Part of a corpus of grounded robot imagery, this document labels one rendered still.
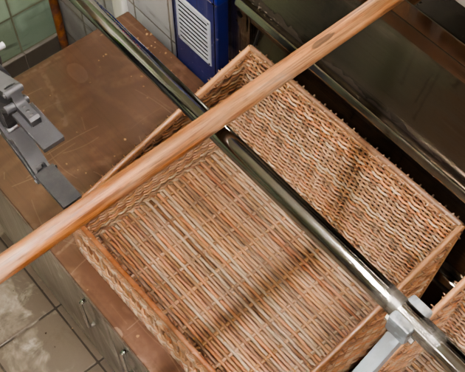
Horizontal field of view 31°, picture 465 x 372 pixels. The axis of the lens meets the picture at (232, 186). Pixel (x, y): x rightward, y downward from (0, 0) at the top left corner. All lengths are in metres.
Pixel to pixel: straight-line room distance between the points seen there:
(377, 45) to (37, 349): 1.29
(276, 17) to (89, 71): 0.59
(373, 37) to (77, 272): 0.75
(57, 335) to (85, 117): 0.66
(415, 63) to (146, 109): 0.74
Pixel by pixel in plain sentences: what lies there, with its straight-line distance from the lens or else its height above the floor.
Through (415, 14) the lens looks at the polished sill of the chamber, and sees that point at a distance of 1.29.
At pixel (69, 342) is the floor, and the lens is 2.27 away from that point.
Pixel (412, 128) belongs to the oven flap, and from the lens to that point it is 1.41.
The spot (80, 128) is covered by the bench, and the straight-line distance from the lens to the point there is 1.89.
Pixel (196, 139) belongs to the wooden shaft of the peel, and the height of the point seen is 1.20.
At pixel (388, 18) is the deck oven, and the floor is 1.12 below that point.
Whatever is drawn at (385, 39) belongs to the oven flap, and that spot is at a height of 1.06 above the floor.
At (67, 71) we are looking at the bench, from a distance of 1.99.
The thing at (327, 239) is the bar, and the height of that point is 1.17.
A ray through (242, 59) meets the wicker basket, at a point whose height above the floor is 0.83.
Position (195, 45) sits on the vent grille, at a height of 0.69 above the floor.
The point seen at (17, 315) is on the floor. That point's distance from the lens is 2.33.
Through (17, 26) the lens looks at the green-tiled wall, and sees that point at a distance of 2.64.
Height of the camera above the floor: 2.07
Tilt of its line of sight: 58 degrees down
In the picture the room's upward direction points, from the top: straight up
